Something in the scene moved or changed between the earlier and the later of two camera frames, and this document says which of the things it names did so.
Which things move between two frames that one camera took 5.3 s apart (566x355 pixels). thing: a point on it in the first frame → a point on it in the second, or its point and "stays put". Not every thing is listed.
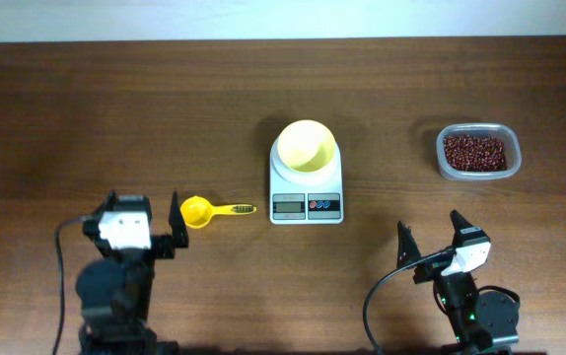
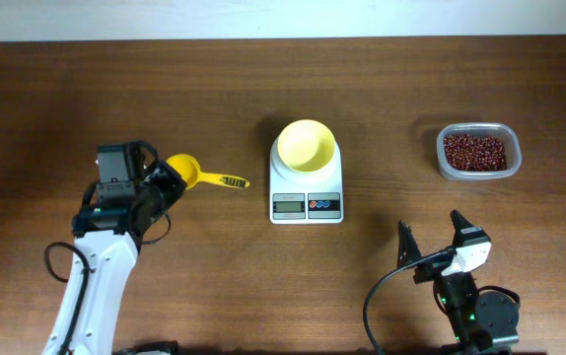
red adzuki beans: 474,153 stays put
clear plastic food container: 477,151 stays put
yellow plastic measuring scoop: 196,211 → 189,170
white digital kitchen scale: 299,197 stays put
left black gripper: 163,244 → 169,177
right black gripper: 431,271 stays put
